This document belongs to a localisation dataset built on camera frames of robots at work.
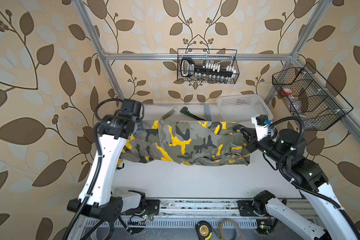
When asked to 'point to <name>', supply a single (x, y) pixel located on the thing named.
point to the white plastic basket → (242, 108)
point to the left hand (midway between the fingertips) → (133, 124)
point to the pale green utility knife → (168, 114)
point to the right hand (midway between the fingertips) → (244, 130)
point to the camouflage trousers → (188, 142)
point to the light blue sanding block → (207, 111)
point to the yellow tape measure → (204, 230)
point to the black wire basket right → (312, 102)
